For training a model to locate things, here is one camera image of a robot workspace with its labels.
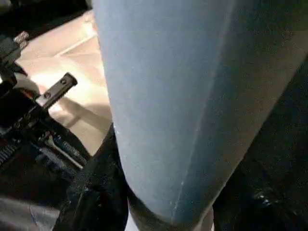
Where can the black table mat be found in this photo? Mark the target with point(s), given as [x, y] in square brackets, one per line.
[279, 183]

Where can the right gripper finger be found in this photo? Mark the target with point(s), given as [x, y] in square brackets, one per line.
[96, 192]

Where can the white plastic table leg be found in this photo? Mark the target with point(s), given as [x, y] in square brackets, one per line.
[192, 96]

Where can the white plastic table top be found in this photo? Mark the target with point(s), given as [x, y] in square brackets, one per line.
[72, 62]

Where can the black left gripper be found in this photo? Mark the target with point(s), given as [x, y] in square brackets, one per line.
[19, 110]

